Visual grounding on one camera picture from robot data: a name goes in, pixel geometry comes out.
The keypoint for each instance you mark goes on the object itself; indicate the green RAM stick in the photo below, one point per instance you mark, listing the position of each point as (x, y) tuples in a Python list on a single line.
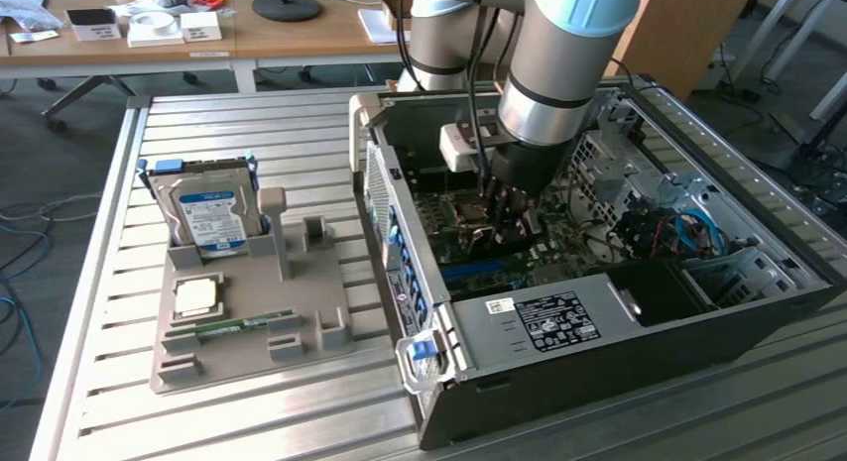
[(232, 326)]

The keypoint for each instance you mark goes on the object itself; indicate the white box with black top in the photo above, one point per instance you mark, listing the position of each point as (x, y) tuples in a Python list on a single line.
[(94, 25)]

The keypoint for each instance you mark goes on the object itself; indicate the silver CPU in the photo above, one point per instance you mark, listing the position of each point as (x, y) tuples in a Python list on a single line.
[(197, 298)]

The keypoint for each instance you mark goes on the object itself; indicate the black open PC case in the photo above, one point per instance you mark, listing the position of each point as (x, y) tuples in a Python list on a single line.
[(596, 381)]

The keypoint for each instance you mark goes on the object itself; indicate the silver chipset heatsink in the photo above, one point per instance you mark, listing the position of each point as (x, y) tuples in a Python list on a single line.
[(546, 276)]

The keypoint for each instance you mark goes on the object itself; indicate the blue expansion slot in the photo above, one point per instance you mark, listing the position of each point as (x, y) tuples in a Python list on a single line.
[(469, 271)]

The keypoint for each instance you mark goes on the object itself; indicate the white tape roll on box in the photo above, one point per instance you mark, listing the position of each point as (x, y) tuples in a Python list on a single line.
[(156, 27)]

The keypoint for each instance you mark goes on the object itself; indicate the small red white card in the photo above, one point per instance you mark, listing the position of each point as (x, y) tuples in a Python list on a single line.
[(34, 36)]

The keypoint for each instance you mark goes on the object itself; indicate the grey power supply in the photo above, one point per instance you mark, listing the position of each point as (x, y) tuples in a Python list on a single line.
[(503, 332)]

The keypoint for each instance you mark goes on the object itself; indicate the hard disk with blue caddy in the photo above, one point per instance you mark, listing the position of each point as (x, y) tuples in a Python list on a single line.
[(205, 218)]

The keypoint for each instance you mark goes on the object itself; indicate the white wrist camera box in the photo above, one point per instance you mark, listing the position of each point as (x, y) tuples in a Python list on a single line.
[(460, 149)]

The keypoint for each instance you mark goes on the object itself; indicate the metal drive cage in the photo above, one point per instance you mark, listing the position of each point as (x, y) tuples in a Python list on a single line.
[(615, 183)]

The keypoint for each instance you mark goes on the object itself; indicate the blue case latch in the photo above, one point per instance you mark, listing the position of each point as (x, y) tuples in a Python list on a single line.
[(425, 352)]

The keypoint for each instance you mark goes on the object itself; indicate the cardboard box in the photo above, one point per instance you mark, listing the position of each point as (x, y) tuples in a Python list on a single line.
[(392, 5)]

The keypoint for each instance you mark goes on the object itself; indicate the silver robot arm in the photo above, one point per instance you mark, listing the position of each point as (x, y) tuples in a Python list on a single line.
[(556, 59)]

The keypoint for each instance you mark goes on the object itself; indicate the plain white box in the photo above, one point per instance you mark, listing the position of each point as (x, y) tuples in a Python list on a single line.
[(200, 27)]

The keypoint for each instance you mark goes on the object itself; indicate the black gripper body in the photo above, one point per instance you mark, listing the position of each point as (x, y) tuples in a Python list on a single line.
[(530, 168)]

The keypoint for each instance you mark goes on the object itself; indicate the wooden desk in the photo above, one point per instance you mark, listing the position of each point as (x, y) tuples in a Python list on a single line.
[(99, 54)]

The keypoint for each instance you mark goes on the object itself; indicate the black lamp base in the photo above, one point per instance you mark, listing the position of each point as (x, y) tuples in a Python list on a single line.
[(288, 10)]

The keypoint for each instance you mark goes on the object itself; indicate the orange small item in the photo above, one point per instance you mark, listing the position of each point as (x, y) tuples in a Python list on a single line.
[(206, 1)]

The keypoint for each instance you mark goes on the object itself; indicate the white paper stack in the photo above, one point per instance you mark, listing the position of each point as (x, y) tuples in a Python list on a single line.
[(381, 30)]

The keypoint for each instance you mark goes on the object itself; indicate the grey parts rack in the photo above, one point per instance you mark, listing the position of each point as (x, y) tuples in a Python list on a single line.
[(265, 297)]

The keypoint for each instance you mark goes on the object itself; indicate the green motherboard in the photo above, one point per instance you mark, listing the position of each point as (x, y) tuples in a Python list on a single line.
[(576, 243)]

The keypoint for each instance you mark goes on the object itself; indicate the CPU socket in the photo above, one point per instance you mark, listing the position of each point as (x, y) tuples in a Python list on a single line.
[(464, 213)]

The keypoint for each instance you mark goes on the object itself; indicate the white table leg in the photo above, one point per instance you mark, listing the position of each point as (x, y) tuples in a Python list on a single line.
[(794, 37)]

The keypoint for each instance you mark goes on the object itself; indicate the grey disk bay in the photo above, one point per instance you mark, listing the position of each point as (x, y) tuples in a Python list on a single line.
[(749, 277)]

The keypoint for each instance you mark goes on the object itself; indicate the green graphics card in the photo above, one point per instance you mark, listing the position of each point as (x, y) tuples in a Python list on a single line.
[(531, 224)]

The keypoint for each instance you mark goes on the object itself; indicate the clear plastic bag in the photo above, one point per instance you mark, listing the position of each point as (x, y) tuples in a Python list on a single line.
[(27, 7)]

